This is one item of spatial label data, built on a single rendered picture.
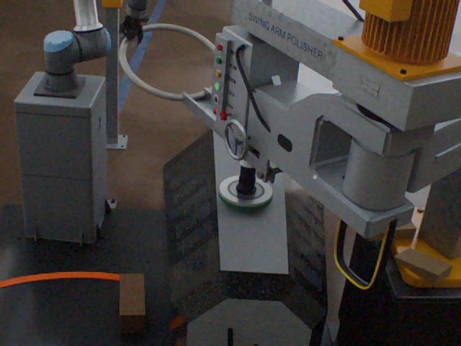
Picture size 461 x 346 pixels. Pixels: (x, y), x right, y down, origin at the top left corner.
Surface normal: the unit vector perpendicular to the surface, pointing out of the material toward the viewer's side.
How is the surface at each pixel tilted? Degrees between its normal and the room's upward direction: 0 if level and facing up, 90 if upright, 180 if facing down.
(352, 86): 90
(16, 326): 0
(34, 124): 90
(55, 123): 90
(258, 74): 90
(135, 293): 0
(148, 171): 0
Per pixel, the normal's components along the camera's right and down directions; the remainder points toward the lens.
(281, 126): -0.85, 0.22
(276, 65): 0.52, 0.47
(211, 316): 0.00, 0.51
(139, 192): 0.08, -0.85
